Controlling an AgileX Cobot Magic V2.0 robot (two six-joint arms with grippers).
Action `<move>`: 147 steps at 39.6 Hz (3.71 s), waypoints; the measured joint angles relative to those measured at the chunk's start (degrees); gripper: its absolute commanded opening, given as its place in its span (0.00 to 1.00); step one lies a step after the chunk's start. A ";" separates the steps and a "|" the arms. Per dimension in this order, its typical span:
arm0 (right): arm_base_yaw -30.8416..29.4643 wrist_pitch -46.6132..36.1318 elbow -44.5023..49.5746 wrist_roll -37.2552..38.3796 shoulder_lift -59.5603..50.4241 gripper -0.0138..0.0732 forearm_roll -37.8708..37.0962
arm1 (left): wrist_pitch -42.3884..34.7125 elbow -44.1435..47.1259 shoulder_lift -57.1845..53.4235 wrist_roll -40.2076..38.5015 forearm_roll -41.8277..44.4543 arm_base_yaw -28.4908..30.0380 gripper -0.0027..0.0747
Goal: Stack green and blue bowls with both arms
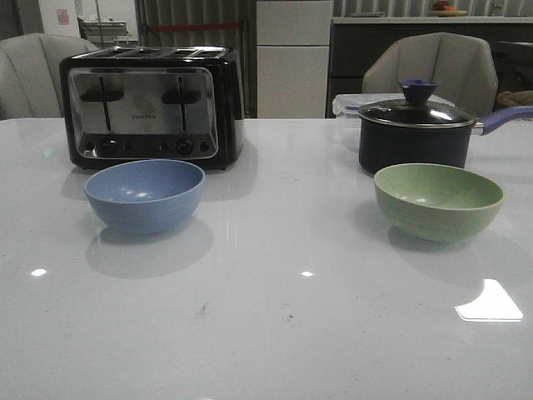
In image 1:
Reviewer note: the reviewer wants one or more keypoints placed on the blue bowl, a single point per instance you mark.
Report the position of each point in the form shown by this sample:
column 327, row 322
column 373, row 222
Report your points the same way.
column 147, row 196

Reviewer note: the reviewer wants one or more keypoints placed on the green bowl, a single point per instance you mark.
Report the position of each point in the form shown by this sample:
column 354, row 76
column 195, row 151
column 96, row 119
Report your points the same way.
column 436, row 202

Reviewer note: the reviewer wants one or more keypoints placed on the clear plastic food container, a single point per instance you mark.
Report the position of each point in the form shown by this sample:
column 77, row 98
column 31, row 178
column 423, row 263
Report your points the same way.
column 345, row 108

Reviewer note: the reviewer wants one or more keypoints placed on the black and chrome toaster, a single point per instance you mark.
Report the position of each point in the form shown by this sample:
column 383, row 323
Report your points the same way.
column 123, row 104

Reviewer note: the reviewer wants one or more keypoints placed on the dark blue saucepan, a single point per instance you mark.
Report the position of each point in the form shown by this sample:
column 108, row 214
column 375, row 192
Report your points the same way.
column 385, row 145

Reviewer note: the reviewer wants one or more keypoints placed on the white refrigerator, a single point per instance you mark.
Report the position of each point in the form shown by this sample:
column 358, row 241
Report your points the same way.
column 293, row 40

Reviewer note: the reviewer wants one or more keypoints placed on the glass pot lid blue knob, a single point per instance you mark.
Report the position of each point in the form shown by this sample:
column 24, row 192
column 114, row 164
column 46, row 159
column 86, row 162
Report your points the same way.
column 415, row 109

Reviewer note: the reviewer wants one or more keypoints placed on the red barrier tape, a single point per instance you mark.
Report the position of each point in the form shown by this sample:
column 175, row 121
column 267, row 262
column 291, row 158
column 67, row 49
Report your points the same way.
column 194, row 27

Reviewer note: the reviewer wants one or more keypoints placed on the metal cart in background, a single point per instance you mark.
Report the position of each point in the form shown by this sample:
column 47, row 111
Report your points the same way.
column 103, row 32

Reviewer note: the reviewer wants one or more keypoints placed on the grey armchair right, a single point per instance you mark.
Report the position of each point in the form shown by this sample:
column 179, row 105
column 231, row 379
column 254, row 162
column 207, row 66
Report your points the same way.
column 462, row 64

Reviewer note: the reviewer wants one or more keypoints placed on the grey armchair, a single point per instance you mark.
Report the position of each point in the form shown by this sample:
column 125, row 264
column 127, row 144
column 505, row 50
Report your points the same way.
column 30, row 75
column 462, row 64

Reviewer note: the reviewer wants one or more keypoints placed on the fruit plate on counter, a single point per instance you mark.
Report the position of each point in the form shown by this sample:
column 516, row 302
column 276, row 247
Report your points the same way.
column 443, row 8

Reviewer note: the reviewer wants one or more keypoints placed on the grey armchair left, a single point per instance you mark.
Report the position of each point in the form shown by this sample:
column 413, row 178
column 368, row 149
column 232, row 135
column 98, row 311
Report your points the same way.
column 30, row 75

